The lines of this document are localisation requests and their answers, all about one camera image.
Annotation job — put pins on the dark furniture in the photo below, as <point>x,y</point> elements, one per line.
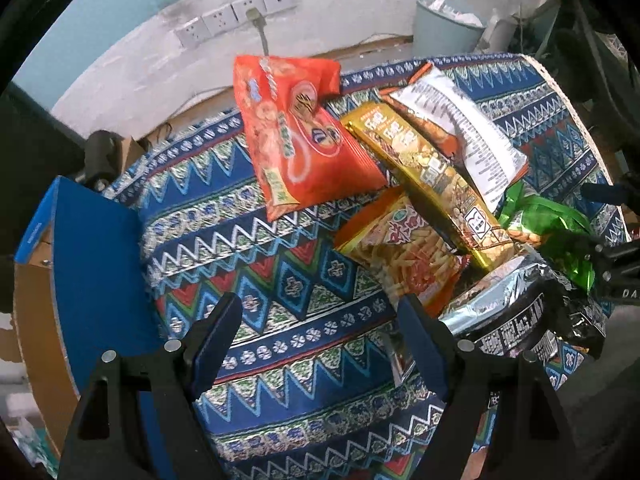
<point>35,125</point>

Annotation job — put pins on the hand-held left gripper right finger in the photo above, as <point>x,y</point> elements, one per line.
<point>421,342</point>

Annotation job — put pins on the orange-red snack bag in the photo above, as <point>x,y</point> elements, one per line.
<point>300,135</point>

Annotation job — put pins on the light blue trash bin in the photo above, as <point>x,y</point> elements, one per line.
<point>440,35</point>

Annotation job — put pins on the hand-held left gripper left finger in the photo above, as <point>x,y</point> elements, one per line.
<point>217,345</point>

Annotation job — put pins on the orange stick snack bag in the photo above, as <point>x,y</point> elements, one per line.
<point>395,245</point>

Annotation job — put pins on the small brown cardboard box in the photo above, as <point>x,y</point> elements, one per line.
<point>131,152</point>

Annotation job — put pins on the green snack bag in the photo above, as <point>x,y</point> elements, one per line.
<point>545,210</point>

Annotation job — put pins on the gold snack bag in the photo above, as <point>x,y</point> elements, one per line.
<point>425,165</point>

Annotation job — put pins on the patterned blue tablecloth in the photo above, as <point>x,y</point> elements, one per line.
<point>280,270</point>

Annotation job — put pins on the crumpled white paper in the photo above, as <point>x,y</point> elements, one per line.
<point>457,14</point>

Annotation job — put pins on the blue cardboard box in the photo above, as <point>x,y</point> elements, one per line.
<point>100,260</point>

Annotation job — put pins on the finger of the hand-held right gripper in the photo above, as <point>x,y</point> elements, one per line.
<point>580,245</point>
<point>605,192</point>

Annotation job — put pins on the black device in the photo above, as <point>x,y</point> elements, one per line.
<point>102,152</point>

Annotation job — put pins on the black and silver snack bag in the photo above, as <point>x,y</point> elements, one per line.
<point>515,320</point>

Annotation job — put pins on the dark frame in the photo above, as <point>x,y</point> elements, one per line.
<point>590,50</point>

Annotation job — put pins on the white and orange snack bag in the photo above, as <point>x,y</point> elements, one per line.
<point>465,125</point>

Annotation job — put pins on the white plastic object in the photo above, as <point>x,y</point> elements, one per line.
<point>500,30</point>

